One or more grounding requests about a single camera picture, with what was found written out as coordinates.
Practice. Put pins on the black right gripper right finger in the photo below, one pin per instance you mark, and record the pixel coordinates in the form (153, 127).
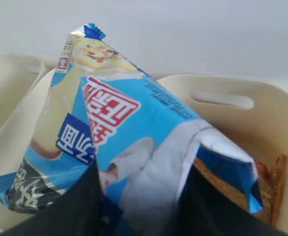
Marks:
(205, 211)

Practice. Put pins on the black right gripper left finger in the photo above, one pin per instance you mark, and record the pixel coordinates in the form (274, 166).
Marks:
(75, 213)

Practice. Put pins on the blue instant noodle bag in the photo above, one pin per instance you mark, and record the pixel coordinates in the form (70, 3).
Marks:
(101, 109)

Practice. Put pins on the orange instant noodle bag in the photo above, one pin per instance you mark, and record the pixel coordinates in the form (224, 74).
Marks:
(271, 182)

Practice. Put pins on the cream bin circle mark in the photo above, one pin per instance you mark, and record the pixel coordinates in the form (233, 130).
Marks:
(262, 130)

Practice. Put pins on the cream bin square mark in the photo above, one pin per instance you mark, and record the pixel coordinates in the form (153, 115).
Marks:
(18, 75)

